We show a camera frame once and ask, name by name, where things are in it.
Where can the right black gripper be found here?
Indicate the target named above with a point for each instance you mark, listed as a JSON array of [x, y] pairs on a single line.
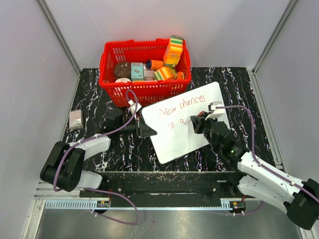
[[199, 122]]

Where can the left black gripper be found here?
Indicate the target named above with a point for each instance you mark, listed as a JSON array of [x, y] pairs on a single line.
[[142, 129]]

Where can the red capped whiteboard marker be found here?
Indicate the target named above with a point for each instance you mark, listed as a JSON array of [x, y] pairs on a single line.
[[199, 115]]

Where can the white whiteboard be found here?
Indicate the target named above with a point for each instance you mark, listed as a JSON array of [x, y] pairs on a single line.
[[170, 118]]

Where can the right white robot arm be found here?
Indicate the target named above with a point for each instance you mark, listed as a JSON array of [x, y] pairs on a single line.
[[297, 198]]

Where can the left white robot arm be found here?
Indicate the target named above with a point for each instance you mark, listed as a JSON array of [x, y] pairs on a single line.
[[64, 165]]

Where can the orange snack packet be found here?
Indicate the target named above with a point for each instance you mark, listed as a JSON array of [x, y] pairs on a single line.
[[179, 76]]

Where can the white round lid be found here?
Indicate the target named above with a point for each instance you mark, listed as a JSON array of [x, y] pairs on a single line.
[[123, 80]]

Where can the yellow green sponge pack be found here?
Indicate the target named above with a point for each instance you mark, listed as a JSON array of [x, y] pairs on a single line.
[[164, 73]]

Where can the red plastic shopping basket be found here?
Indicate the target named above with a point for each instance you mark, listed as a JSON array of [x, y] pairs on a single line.
[[141, 51]]

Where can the teal small box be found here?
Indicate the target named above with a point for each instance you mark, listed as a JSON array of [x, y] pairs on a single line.
[[137, 71]]

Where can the brown chocolate muffin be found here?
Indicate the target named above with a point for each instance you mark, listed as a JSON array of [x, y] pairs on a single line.
[[122, 70]]

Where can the orange blue can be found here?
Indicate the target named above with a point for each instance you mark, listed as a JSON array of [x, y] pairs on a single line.
[[154, 64]]

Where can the orange juice carton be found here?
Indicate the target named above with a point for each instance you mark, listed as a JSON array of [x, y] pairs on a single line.
[[173, 51]]

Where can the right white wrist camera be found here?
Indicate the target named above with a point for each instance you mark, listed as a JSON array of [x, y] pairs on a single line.
[[215, 110]]

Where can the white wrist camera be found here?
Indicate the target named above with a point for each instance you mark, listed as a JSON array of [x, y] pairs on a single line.
[[134, 107], [215, 110]]

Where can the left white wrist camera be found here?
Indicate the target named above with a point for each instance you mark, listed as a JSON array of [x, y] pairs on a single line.
[[134, 107]]

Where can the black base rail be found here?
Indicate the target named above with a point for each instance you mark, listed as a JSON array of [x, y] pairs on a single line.
[[172, 189]]

